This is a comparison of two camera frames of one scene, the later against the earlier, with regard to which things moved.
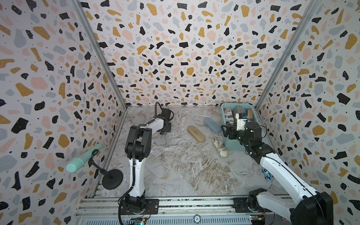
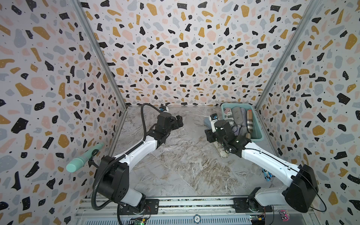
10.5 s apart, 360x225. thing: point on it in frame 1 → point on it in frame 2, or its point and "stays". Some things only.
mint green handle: [79, 162] stays
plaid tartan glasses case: [250, 115] stays
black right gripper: [231, 129] → [211, 135]
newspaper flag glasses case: [229, 116] stays
